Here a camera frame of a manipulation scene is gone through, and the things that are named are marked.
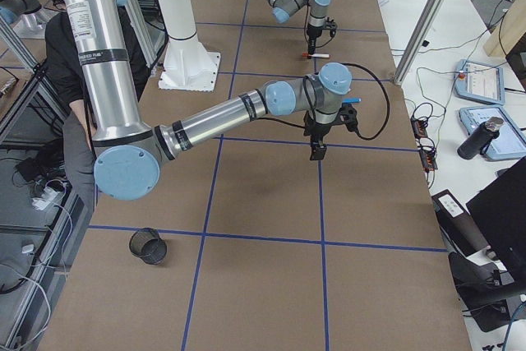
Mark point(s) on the lower teach pendant tablet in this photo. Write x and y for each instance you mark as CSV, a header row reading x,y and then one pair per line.
x,y
510,144

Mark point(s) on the teach pendant tablet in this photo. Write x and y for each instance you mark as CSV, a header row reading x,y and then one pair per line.
x,y
510,144
479,82

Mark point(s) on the aluminium frame post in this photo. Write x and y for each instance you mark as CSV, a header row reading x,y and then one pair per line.
x,y
415,42

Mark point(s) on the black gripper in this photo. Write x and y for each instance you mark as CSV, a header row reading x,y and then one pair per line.
x,y
312,35
320,129

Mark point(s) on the red marker pen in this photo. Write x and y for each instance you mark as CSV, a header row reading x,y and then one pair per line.
x,y
316,55

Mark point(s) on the black mesh cup near right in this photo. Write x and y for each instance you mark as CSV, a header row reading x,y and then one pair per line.
x,y
147,245

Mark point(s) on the blue marker pen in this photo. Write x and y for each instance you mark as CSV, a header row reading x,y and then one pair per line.
x,y
352,101

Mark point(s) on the seated person in black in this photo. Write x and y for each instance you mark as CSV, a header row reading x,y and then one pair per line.
x,y
64,71

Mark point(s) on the black water bottle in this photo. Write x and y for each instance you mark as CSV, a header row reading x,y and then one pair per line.
x,y
480,139

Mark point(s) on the black monitor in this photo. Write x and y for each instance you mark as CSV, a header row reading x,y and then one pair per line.
x,y
499,212

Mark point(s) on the upper teach pendant tablet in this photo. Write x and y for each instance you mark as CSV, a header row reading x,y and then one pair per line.
x,y
479,82

